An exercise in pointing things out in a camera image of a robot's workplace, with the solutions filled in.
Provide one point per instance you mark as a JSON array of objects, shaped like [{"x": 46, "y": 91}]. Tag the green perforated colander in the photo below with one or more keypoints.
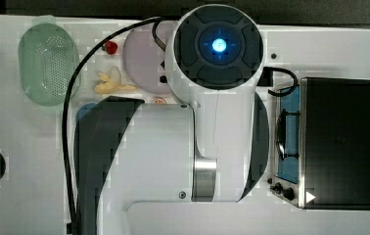
[{"x": 48, "y": 57}]

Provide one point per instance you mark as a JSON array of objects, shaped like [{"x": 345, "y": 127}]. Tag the peeled banana toy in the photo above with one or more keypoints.
[{"x": 111, "y": 82}]

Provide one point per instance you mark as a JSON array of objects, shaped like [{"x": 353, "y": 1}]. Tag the lilac round plate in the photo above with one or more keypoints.
[{"x": 143, "y": 59}]

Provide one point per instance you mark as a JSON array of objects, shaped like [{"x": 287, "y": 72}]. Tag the orange slice toy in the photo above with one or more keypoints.
[{"x": 159, "y": 101}]

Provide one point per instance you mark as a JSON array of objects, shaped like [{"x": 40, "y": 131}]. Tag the small red tomato toy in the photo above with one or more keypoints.
[{"x": 110, "y": 47}]

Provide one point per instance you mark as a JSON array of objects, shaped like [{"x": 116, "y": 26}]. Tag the black toaster oven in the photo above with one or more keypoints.
[{"x": 321, "y": 145}]

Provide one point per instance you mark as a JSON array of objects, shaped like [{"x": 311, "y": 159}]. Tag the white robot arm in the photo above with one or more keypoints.
[{"x": 210, "y": 145}]

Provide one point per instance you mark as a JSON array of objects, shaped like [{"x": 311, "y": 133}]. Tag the blue bowl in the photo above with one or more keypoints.
[{"x": 84, "y": 110}]

